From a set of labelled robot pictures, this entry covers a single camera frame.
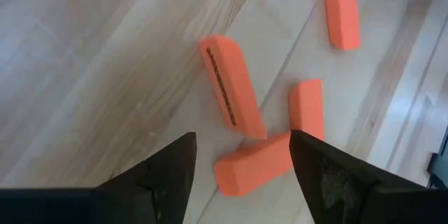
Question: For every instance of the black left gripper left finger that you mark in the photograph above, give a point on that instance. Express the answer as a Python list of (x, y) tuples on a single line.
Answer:
[(140, 199)]

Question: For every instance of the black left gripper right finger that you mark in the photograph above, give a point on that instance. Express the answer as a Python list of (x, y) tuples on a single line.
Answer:
[(350, 199)]

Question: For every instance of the orange eraser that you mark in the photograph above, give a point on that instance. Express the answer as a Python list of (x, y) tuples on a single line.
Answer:
[(231, 84), (252, 168), (341, 10), (306, 105)]

